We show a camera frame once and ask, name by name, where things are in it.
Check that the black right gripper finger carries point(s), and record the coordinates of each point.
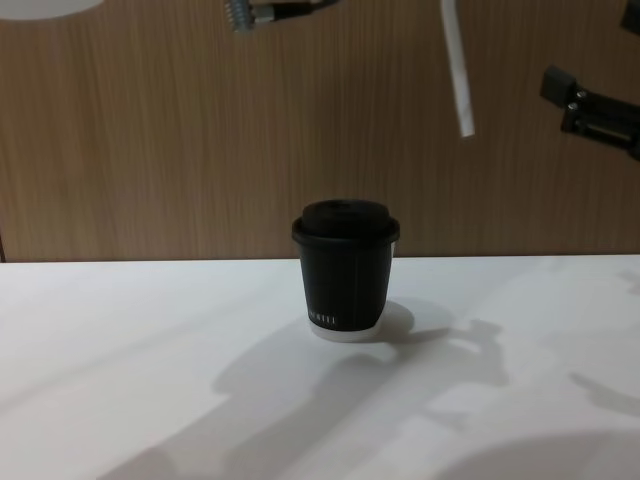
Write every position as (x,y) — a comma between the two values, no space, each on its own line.
(600,117)
(632,12)

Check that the white paper-wrapped straw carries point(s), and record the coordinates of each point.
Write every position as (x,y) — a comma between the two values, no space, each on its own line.
(460,75)

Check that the black plastic cup lid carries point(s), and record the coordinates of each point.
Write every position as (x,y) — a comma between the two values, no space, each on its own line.
(345,222)

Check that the black paper cup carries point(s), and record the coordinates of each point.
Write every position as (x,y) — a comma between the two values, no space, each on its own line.
(345,290)

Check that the white round object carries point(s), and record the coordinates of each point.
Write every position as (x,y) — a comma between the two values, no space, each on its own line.
(45,7)

